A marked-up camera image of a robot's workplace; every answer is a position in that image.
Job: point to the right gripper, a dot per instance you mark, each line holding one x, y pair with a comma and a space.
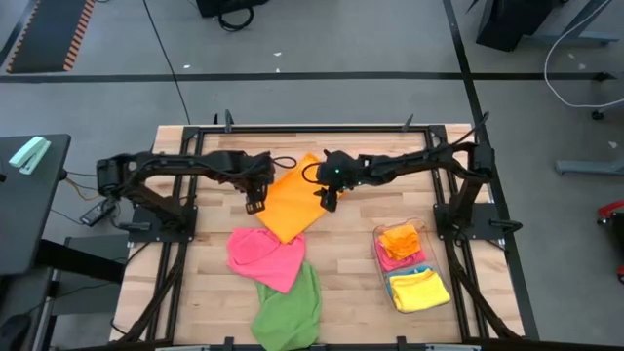
339, 173

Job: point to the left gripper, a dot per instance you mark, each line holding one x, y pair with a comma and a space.
256, 173

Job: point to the orange microfiber towel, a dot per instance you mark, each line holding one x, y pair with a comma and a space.
292, 205
402, 241

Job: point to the pink microfiber towel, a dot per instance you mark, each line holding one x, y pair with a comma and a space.
263, 261
390, 263

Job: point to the clear plastic bin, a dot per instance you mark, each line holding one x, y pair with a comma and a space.
439, 229

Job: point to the blue microfiber towel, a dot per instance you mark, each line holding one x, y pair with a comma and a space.
396, 278

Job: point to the yellow microfiber towel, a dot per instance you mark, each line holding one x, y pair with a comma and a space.
419, 292

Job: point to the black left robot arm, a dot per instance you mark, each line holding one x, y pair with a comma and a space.
170, 168

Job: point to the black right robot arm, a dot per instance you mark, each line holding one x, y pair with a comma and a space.
429, 163

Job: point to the green microfiber towel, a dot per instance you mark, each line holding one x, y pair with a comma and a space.
287, 317

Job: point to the black power adapter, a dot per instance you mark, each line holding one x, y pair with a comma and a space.
95, 214

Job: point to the black equipment box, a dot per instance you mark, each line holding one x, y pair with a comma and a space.
229, 6

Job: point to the mint green stapler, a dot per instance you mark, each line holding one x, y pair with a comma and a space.
29, 155

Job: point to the black side desk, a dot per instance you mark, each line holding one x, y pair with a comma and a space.
29, 219

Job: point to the black desk base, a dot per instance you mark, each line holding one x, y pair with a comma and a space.
512, 19

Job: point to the black orange-edged floor mat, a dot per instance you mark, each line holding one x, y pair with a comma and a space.
49, 34

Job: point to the grey desk foot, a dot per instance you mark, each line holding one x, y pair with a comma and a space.
590, 167

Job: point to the black caster wheel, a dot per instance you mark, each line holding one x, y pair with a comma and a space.
597, 115

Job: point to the red cart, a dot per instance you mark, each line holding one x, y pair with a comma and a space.
609, 208

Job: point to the black aluminium table frame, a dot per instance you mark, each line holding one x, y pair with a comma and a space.
370, 129

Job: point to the black frame clamp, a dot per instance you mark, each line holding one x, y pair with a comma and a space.
401, 344
228, 344
228, 122
407, 123

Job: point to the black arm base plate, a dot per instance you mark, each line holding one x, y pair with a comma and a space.
141, 234
441, 214

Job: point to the black desk leg frame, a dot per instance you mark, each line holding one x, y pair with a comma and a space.
78, 261

